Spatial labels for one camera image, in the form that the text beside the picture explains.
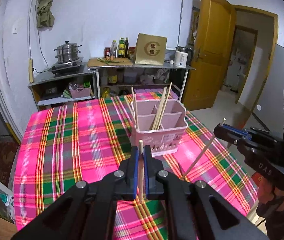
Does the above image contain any gold cardboard box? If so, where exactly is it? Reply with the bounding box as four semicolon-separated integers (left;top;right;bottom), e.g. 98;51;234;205
134;33;167;66

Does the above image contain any red jar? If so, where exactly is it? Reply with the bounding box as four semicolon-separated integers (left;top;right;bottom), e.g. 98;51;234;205
103;47;111;59

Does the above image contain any dark sauce bottle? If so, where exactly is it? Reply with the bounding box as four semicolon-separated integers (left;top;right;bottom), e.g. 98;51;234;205
125;37;129;58

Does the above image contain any power strip on wall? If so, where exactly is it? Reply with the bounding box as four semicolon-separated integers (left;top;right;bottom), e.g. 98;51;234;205
28;59;34;83

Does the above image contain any stainless steel steamer pot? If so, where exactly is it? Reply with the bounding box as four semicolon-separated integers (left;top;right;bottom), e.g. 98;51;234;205
54;41;81;64

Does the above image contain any pink plaid tablecloth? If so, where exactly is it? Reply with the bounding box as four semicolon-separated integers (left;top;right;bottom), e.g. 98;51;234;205
13;96;257;229

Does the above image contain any green cloth hanging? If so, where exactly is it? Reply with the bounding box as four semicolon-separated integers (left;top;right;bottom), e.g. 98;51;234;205
36;0;55;29

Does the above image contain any metal kitchen shelf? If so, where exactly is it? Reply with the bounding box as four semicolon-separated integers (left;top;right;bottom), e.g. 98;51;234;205
28;63;100;111
95;59;193;100

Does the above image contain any green oil bottle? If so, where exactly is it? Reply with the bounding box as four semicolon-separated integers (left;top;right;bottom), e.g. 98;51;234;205
118;37;125;58

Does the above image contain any clear plastic bottle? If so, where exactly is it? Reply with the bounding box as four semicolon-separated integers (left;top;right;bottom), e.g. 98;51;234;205
110;40;118;57

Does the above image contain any metal kitchen shelf left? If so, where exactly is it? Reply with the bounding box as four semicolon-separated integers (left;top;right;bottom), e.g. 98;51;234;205
28;63;100;111

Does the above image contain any pink plastic utensil caddy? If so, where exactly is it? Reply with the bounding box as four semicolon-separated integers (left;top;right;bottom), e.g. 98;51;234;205
130;99;188;157

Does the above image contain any gas stove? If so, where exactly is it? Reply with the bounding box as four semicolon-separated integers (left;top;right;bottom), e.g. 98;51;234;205
49;57;83;76

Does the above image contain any white electric kettle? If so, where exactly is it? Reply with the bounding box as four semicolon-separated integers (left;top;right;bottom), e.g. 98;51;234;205
169;46;188;68

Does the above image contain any metal kitchen shelf right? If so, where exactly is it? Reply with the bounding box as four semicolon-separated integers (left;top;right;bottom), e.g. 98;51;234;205
95;59;193;100

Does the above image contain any wooden door frame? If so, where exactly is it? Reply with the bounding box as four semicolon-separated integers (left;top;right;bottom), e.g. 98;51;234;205
234;5;278;113

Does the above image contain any pink plastic basket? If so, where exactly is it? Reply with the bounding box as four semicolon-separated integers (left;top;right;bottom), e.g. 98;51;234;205
70;87;91;99

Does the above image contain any wooden door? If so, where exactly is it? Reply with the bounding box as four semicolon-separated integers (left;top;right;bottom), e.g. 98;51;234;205
182;0;236;111

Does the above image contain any wooden cutting board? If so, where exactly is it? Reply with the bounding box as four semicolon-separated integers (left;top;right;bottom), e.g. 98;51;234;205
87;57;133;68

